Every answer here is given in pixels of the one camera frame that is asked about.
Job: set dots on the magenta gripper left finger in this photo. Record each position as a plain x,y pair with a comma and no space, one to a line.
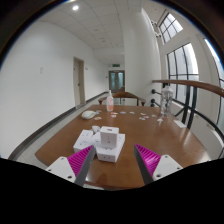
75,167

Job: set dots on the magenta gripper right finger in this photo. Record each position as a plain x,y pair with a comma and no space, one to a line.
153,166

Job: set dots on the white cube charger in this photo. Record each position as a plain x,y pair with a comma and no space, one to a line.
109,136

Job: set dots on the white power strip left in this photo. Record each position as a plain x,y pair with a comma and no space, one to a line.
85,139

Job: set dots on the white power strip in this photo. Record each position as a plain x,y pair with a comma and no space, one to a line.
85,139
110,154

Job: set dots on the white power strip front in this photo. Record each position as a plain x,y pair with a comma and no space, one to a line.
110,154

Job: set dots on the white computer mouse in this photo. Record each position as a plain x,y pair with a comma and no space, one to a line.
86,115

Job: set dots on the wooden handrail with black posts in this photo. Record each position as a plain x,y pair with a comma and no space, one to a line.
189,109

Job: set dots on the clear plastic water bottle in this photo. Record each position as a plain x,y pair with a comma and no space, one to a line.
166,100

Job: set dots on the hand sanitizer pump bottle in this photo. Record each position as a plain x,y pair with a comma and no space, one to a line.
109,102

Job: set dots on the wooden chair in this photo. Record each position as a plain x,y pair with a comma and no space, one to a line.
128,95

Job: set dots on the double door at corridor end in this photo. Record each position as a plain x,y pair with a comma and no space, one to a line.
116,81

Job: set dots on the side door in left wall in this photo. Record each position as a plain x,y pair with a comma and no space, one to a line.
78,81

